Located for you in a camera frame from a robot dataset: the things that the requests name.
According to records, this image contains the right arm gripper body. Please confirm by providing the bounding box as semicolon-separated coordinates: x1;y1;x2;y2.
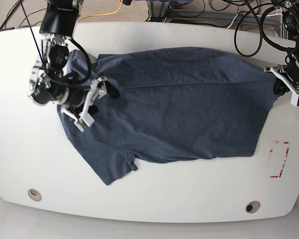
56;76;107;121

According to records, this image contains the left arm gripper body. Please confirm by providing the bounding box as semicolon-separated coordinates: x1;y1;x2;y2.
264;59;299;94

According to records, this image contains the dark blue t-shirt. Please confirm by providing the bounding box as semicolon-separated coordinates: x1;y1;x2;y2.
59;47;278;185

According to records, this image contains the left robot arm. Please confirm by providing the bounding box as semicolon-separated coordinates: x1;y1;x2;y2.
259;0;299;95

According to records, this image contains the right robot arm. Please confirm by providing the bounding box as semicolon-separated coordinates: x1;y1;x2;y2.
29;0;119;126

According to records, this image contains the red tape rectangle marking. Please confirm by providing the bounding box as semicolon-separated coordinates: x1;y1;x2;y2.
266;141;290;178

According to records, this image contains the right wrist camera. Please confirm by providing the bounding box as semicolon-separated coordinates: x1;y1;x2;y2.
74;114;95;132

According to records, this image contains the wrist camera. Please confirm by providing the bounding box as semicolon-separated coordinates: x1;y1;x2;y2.
291;93;299;107
74;114;95;132

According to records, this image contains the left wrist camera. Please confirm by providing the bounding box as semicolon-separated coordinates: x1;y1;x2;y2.
291;93;299;107

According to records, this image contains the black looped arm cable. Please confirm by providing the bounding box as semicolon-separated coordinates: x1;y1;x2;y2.
234;0;294;57

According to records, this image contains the white cable on floor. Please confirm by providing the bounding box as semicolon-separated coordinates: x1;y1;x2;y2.
226;12;240;29

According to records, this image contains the yellow cable on floor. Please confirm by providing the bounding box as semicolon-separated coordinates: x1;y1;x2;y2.
77;0;122;23

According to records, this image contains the aluminium frame rail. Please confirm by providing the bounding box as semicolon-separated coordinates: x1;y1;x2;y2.
146;0;283;28

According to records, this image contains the left table cable grommet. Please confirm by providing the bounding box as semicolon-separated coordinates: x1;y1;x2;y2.
28;189;42;202

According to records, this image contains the table cable grommet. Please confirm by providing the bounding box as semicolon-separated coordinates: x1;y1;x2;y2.
28;189;42;202
245;201;261;214

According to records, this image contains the black cable left floor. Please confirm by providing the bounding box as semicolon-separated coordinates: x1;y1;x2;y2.
0;0;48;30

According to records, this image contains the right table cable grommet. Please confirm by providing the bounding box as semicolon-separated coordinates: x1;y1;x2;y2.
245;201;261;214

